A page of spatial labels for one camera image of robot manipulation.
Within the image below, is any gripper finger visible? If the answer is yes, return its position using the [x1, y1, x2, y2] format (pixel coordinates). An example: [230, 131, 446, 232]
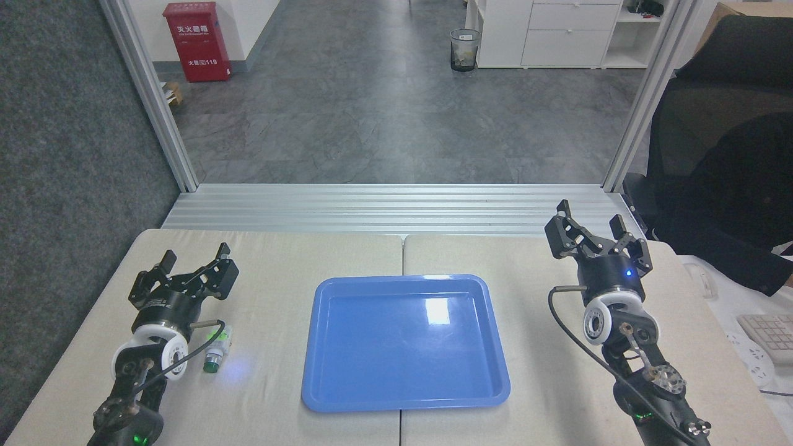
[170, 243, 240, 304]
[128, 250, 178, 308]
[545, 199, 613, 261]
[609, 214, 653, 277]

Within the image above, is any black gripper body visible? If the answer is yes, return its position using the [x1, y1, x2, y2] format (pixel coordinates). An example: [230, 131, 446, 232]
[576, 252, 646, 304]
[132, 289, 201, 339]

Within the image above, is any green push button switch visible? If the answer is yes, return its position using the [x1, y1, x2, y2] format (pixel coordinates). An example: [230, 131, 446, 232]
[203, 325, 234, 374]

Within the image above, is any blue plastic tray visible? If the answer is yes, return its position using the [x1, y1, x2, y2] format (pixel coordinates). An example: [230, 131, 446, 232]
[301, 274, 512, 414]

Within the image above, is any person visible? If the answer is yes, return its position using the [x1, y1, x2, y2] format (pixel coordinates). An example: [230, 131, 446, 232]
[669, 115, 793, 297]

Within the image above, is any grey felt partition panel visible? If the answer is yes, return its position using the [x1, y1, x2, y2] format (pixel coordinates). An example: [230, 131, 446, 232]
[0, 0, 182, 428]

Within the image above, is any white keyboard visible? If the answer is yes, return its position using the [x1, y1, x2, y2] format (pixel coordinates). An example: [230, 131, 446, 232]
[736, 313, 793, 367]

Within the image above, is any white power strip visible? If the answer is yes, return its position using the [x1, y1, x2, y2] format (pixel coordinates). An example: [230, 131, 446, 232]
[725, 331, 776, 390]

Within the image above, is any white drawer cabinet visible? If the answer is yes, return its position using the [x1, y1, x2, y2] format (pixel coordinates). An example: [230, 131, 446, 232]
[465, 0, 665, 70]

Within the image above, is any black office chair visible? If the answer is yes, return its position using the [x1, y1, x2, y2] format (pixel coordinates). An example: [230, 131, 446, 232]
[622, 15, 793, 240]

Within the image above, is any red fire extinguisher box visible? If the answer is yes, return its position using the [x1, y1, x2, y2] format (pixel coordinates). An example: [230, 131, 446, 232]
[163, 2, 232, 83]

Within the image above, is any large tan cardboard box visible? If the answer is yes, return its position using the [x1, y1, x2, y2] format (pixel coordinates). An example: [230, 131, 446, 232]
[697, 1, 793, 54]

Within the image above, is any silver aluminium post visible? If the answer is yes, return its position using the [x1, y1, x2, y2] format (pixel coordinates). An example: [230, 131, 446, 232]
[99, 0, 199, 193]
[602, 0, 698, 193]

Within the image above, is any ribbed aluminium rail platform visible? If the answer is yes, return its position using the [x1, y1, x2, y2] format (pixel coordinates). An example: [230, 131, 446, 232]
[161, 183, 649, 240]

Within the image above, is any wire mesh waste bin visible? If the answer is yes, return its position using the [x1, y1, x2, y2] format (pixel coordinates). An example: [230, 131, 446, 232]
[450, 28, 482, 72]

